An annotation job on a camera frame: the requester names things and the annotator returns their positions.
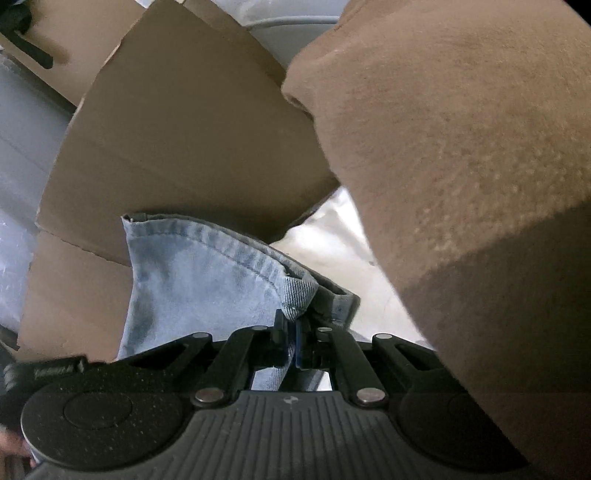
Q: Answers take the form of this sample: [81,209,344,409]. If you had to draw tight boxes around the blue denim pants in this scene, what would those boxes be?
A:
[115,212,361,393]

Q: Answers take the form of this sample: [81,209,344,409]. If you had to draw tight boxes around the bear printed bed sheet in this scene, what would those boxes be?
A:
[270,187,435,347]

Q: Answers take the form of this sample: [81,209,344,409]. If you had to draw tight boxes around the person's left hand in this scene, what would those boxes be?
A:
[0,422,35,469]

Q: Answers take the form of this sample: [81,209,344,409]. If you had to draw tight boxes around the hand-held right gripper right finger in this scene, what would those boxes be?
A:
[294,318,439,409]

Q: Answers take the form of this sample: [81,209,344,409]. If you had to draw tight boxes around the black hanging strap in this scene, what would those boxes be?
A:
[0,4,55,70]

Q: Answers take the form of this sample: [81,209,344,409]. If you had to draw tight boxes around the flattened cardboard box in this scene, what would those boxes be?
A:
[18,0,342,365]

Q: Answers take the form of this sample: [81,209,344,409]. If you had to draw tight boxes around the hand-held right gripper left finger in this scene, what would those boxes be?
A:
[131,308,289,409]

